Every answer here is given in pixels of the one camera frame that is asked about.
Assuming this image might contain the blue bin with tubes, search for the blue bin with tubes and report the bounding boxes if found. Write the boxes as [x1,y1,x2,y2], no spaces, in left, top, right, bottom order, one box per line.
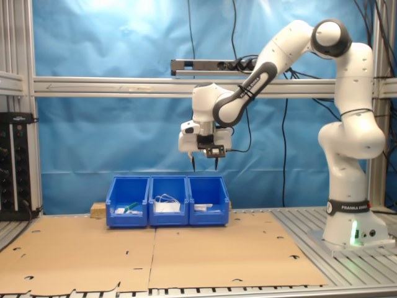
[105,176,151,229]

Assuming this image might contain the black power adapter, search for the black power adapter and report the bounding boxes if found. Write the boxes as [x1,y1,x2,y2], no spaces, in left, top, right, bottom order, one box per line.
[0,112,35,125]

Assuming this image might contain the aluminium frame upright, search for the aluminium frame upright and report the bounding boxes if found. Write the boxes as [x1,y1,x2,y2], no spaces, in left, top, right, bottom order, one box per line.
[0,0,43,218]
[367,0,397,212]

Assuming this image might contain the grey socket strip on beam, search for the grey socket strip on beam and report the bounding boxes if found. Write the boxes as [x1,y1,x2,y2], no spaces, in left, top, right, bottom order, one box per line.
[170,58,260,77]

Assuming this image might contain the blue bin with cotton packets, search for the blue bin with cotton packets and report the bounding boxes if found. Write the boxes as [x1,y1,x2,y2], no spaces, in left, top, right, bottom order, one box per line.
[187,175,231,227]

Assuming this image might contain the black gripper camera mount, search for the black gripper camera mount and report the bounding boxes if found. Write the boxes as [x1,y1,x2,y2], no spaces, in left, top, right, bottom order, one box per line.
[197,135,226,159]

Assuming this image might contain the black vertical socket strip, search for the black vertical socket strip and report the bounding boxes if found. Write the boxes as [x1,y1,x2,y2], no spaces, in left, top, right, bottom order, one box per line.
[14,124,32,215]
[0,124,12,215]

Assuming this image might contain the black camera cable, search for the black camera cable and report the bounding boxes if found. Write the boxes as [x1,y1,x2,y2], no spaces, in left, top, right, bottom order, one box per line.
[225,83,254,153]

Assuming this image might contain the black vertical background cable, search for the black vertical background cable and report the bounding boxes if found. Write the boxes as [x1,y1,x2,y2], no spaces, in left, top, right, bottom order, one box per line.
[280,97,289,208]

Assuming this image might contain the blue bin with masks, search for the blue bin with masks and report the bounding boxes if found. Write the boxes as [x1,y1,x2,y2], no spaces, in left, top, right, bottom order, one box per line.
[148,175,190,227]

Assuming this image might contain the chipboard wood block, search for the chipboard wood block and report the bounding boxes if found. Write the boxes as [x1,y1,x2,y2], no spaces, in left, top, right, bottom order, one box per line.
[90,202,109,219]

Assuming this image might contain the brown cardboard sheet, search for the brown cardboard sheet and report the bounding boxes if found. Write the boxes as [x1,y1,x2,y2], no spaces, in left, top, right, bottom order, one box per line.
[148,212,329,289]
[0,216,157,296]

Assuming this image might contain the horizontal aluminium beam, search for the horizontal aluminium beam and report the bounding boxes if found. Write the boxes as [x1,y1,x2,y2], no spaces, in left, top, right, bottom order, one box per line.
[32,76,397,99]

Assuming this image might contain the stack of white face masks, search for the stack of white face masks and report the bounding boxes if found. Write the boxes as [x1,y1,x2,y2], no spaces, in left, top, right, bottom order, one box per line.
[154,194,182,214]

